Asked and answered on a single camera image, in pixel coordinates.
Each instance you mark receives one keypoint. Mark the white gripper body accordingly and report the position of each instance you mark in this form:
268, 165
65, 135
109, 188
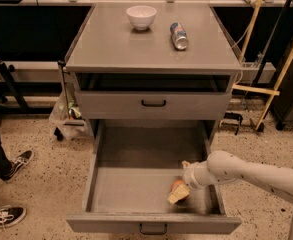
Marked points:
190, 174

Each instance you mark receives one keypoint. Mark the orange fruit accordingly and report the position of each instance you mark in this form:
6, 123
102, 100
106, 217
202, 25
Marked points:
180, 190

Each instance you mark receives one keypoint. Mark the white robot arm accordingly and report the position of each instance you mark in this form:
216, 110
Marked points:
221, 167

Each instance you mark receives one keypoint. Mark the open grey middle drawer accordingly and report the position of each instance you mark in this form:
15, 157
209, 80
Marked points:
133, 167

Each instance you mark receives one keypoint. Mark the closed grey upper drawer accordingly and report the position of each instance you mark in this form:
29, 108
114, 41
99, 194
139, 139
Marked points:
127, 105

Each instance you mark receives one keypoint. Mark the grey drawer cabinet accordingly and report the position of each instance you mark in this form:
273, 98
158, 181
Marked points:
111, 55

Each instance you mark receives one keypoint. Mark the silver blue soda can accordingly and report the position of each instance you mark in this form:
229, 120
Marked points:
179, 36

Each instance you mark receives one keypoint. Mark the white ceramic bowl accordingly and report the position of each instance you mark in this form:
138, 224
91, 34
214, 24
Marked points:
141, 17

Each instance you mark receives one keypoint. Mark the black sneaker upper left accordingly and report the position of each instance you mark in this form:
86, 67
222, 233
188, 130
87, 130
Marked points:
17, 164

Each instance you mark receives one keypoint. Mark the black sneaker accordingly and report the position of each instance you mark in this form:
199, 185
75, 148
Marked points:
17, 164
10, 216

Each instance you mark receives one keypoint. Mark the black sneaker lower left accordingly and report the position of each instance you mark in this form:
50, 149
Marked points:
10, 216

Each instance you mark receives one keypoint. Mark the black metal stand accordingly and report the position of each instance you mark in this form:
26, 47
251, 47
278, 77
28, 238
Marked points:
9, 80

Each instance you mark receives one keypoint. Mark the black drawer handle lower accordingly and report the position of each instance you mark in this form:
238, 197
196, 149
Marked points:
152, 229

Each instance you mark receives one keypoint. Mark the black drawer handle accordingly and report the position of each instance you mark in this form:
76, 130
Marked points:
153, 104
152, 229

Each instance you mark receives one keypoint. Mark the black drawer handle upper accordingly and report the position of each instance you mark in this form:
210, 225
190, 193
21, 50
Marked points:
153, 104

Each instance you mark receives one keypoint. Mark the wooden easel frame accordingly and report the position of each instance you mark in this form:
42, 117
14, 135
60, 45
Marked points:
251, 88

